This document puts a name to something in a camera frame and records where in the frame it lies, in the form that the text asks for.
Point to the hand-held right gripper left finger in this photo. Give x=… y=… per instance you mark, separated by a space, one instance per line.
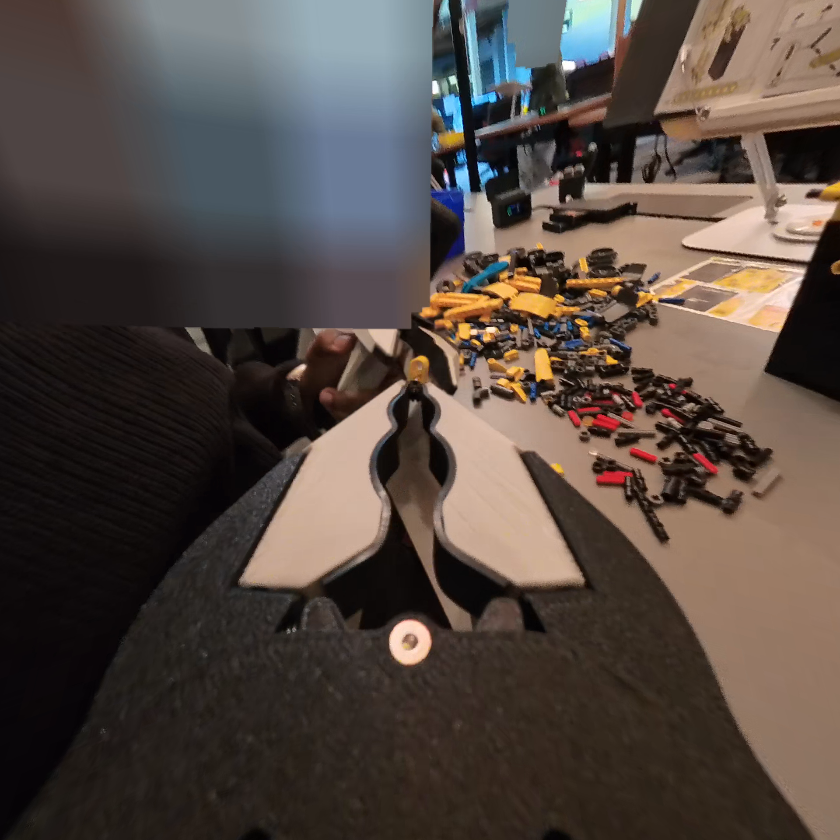
x=315 y=518

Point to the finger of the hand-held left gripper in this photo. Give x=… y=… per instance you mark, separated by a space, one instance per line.
x=441 y=367
x=374 y=367

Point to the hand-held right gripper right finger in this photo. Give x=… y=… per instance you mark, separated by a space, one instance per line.
x=505 y=518

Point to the yellow connector piece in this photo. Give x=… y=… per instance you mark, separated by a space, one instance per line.
x=418 y=369

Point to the black pin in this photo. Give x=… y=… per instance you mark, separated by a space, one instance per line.
x=415 y=390

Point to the person's left forearm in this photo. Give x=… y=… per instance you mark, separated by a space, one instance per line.
x=262 y=407

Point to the person's left hand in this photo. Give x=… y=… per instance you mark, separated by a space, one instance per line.
x=325 y=358

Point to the blue storage bin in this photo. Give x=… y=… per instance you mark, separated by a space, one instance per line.
x=449 y=216

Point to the small black display device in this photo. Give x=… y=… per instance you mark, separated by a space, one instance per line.
x=510 y=210

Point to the pile of black red pins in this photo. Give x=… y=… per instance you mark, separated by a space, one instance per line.
x=689 y=433

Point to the black flat device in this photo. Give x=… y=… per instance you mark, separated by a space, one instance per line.
x=584 y=216

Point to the black battery charger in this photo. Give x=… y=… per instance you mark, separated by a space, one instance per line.
x=571 y=184

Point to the wooden office desk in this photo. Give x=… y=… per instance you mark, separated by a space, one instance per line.
x=544 y=118

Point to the grey flat pad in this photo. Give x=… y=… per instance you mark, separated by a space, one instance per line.
x=689 y=205

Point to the yellow sticker sheet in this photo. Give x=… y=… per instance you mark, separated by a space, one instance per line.
x=754 y=282

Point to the white book stand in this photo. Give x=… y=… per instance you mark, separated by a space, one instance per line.
x=741 y=239

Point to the black box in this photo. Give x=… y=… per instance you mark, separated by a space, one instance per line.
x=810 y=328

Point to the black board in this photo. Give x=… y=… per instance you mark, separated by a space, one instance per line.
x=646 y=65

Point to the instruction booklet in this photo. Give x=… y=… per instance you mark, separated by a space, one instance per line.
x=754 y=52

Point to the black metal post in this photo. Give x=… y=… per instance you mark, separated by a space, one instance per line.
x=463 y=98

